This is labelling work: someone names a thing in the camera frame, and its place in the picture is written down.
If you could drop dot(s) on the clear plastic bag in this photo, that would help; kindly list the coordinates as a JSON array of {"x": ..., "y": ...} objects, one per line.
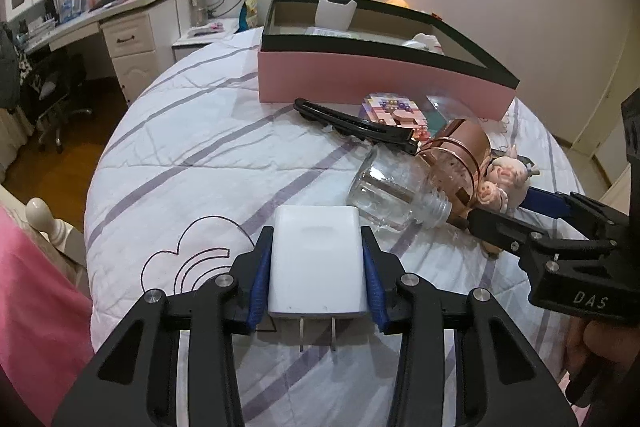
[{"x": 447, "y": 109}]

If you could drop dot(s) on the white desk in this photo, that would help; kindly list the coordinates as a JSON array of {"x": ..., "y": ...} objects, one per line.
[{"x": 75, "y": 24}]

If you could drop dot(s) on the black office chair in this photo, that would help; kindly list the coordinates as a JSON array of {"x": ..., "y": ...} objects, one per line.
[{"x": 50, "y": 87}]

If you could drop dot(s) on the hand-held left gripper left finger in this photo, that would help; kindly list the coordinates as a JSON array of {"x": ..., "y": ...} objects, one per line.
[{"x": 257, "y": 283}]

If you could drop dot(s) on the flat white packet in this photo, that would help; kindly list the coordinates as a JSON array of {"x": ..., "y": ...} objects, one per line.
[{"x": 330, "y": 33}]

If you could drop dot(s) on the clear glass bottle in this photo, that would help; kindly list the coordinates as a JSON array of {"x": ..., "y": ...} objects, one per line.
[{"x": 395, "y": 189}]

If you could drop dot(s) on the black hair clip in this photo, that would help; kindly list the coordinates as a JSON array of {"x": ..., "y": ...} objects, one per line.
[{"x": 350, "y": 123}]

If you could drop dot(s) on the pink box with black rim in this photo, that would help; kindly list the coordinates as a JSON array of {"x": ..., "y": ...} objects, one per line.
[{"x": 360, "y": 74}]

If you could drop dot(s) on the white nightstand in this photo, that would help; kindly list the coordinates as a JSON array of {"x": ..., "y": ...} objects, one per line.
[{"x": 205, "y": 39}]

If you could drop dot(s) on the rose gold cup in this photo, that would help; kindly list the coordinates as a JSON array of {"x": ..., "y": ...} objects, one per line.
[{"x": 452, "y": 162}]

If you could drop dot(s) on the person's right hand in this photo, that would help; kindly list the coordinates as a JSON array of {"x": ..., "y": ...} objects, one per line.
[{"x": 592, "y": 347}]

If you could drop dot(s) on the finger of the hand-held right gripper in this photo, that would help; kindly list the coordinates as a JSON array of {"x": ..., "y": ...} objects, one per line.
[
  {"x": 505, "y": 232},
  {"x": 550, "y": 203}
]

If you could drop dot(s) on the white plug charger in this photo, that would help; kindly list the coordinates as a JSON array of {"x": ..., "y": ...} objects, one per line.
[{"x": 316, "y": 259}]

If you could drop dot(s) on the white drawer cabinet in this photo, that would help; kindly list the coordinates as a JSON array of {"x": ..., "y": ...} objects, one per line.
[{"x": 137, "y": 52}]

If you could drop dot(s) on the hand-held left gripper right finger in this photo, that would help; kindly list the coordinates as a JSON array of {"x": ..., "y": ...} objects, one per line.
[{"x": 375, "y": 287}]

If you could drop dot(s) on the pink pig figurine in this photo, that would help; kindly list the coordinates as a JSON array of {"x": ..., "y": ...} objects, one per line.
[{"x": 502, "y": 179}]

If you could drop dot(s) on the cream bedpost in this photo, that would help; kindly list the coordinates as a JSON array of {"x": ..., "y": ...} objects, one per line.
[{"x": 47, "y": 224}]

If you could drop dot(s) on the blue snack bag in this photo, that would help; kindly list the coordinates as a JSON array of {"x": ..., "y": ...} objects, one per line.
[{"x": 248, "y": 14}]

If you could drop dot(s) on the glowing orange lamp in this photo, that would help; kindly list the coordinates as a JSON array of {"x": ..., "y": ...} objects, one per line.
[{"x": 400, "y": 2}]

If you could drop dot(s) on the white plush toy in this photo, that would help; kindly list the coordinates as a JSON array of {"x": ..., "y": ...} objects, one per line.
[{"x": 425, "y": 42}]

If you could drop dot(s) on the pink cloth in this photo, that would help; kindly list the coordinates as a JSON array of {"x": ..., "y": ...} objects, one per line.
[{"x": 35, "y": 322}]

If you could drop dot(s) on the bottle with orange cap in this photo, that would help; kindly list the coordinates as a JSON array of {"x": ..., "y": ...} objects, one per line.
[{"x": 198, "y": 4}]

